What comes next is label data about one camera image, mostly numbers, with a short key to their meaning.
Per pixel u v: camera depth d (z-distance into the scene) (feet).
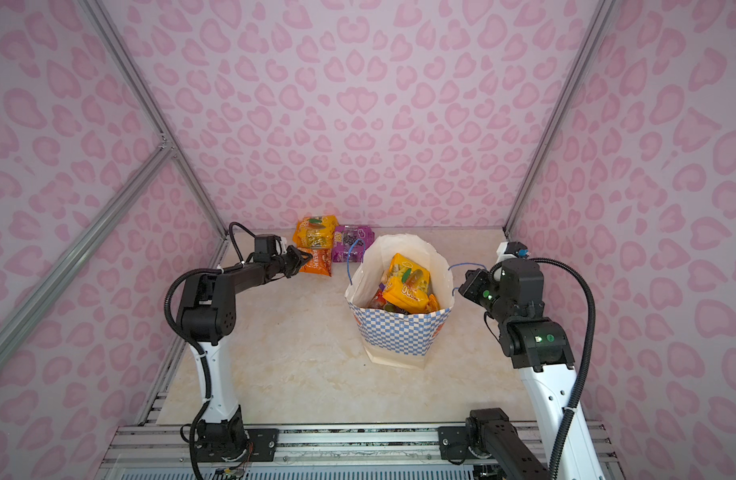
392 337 2.42
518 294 1.50
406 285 2.79
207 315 1.93
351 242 3.59
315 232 3.71
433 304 2.82
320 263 3.38
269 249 2.83
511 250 1.92
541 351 1.39
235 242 2.81
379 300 2.89
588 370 1.36
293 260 3.12
